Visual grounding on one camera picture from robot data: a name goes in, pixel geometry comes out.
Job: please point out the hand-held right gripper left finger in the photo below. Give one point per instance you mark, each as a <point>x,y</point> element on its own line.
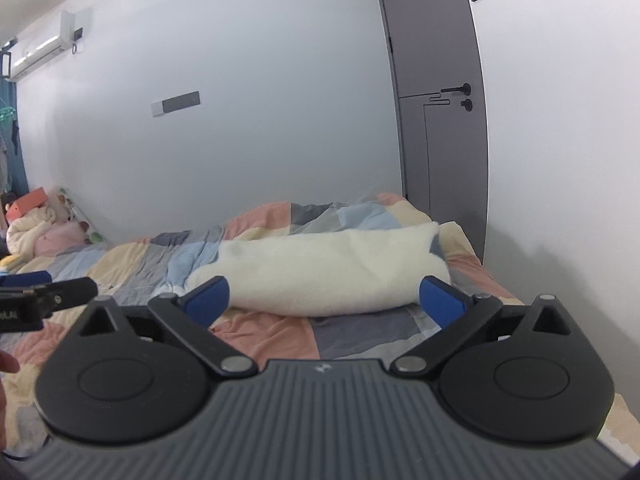
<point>205,302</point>

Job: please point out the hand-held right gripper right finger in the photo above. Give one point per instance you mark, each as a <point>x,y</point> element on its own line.
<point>442,302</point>

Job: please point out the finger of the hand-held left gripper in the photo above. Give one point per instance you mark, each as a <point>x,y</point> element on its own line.
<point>25,278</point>
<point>70,292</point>

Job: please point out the cream fleece sweater blue stripes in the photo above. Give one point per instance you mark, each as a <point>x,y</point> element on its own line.
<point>325,275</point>

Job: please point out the person's left hand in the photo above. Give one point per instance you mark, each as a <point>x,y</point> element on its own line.
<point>6,362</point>

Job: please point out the cream blanket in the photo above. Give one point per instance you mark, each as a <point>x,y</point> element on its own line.
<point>27,232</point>

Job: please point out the pastel patchwork quilt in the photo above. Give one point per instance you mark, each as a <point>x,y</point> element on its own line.
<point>150,260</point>

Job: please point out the printed pillow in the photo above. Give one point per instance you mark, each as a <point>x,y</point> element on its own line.
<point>82,220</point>

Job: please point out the orange box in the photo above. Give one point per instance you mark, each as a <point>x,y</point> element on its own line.
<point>30,204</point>

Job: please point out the white brown plush toy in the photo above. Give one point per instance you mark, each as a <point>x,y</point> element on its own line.
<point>59,205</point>

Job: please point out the black door lock knob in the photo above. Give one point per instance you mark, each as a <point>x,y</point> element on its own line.
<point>466,105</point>

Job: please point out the white air conditioner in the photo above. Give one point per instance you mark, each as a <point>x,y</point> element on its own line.
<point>47,42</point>

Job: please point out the grey door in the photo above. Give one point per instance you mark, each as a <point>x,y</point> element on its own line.
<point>430,35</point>

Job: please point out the white wall switch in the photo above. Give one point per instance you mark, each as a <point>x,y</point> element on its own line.
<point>157,108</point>

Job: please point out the grey wall panel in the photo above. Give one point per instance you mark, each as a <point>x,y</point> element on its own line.
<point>182,100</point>

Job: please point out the small black wall device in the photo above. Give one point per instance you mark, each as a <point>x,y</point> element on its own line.
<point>78,37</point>

